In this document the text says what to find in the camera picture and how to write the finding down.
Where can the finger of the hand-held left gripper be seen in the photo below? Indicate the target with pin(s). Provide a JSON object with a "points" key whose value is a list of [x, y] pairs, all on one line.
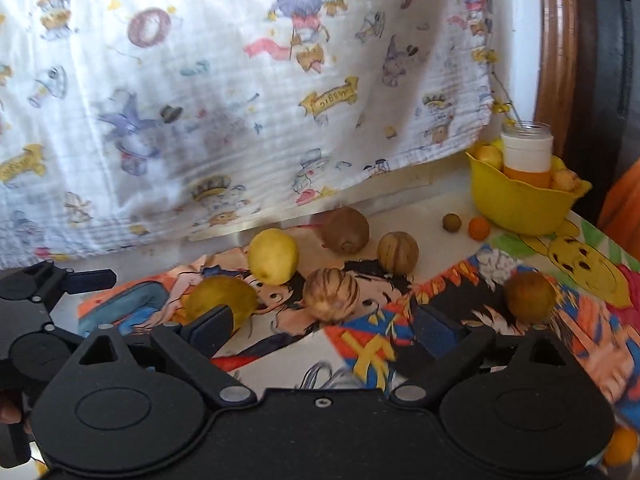
{"points": [[90, 280]]}

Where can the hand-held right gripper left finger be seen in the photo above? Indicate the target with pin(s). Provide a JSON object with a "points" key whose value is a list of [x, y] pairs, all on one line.
{"points": [[212, 327]]}

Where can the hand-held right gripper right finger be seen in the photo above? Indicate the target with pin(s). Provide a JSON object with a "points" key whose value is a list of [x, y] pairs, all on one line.
{"points": [[435, 330]]}

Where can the yellow-green round fruit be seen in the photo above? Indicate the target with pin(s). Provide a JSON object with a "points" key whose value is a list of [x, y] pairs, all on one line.
{"points": [[225, 297]]}

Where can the yellow lemon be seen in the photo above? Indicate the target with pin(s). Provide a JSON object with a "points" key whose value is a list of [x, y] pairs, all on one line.
{"points": [[273, 255]]}

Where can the small orange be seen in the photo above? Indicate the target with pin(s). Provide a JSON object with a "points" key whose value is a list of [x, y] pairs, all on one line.
{"points": [[478, 228], [620, 447]]}

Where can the striped brown round fruit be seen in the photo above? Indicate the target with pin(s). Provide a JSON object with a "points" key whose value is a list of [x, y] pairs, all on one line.
{"points": [[330, 294], [397, 252]]}

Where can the person's left hand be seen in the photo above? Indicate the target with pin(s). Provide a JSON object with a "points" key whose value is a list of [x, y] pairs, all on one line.
{"points": [[10, 411]]}

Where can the cartoon boys printed sheet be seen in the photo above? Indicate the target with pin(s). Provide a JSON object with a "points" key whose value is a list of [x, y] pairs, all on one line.
{"points": [[150, 300]]}

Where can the small brown ball fruit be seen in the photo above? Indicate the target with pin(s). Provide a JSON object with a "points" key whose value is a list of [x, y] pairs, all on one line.
{"points": [[451, 221]]}

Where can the brown kiwi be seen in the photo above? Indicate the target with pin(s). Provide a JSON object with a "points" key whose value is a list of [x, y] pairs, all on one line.
{"points": [[345, 230]]}

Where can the spiky-haired fighter printed sheet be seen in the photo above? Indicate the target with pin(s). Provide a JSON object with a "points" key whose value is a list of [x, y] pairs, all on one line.
{"points": [[575, 340]]}

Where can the yellow plastic bowl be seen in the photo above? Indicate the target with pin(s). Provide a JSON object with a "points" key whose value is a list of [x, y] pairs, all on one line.
{"points": [[520, 205]]}

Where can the yellow bear printed sheet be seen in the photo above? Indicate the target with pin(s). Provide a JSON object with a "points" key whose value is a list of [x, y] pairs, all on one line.
{"points": [[570, 255]]}

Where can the pale yellow fruit in bowl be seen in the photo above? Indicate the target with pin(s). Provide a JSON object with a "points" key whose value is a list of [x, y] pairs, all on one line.
{"points": [[487, 156]]}

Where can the tan speckled fruit in bowl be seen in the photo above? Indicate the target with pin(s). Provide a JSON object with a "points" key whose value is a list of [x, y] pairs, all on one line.
{"points": [[565, 180]]}

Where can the white jar with orange base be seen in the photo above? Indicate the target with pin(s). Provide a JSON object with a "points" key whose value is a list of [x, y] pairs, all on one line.
{"points": [[527, 152]]}

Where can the white cartoon printed cloth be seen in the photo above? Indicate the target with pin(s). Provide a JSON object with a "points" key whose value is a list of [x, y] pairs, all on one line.
{"points": [[200, 85]]}

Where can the yellow flower sprig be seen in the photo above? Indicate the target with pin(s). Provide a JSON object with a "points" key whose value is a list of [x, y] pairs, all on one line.
{"points": [[501, 105]]}

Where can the dark door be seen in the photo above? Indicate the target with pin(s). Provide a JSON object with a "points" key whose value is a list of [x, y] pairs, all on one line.
{"points": [[610, 60]]}

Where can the brown wooden door frame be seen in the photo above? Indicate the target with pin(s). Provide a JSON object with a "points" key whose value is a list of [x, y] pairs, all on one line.
{"points": [[555, 35]]}

